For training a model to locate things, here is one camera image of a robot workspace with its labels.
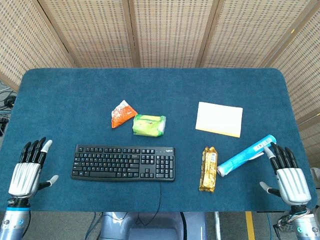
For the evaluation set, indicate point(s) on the white table leg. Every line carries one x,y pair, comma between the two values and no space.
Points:
218,226

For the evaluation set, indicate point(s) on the gold foil snack bar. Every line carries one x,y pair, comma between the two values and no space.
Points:
208,169

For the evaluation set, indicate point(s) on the blue table mat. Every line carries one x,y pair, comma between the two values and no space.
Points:
160,100

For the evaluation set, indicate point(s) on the green snack packet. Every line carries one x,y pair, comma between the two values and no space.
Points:
149,125

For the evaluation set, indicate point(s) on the orange snack packet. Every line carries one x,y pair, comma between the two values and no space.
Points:
122,114

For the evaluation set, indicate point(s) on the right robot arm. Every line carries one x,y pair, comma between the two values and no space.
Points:
301,223

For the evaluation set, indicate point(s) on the blue cylindrical tube package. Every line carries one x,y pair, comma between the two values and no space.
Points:
246,155

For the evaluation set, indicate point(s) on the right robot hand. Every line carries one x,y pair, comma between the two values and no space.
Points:
292,183

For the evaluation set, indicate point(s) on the woven bamboo folding screen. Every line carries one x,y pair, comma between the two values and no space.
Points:
160,32

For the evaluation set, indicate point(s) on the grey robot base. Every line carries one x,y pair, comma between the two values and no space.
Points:
152,226

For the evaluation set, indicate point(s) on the black keyboard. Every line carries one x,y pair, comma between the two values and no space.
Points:
123,162

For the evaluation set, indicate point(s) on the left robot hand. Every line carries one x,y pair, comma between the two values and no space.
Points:
25,177

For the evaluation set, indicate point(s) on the white yellow notepad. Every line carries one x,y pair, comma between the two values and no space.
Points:
219,119

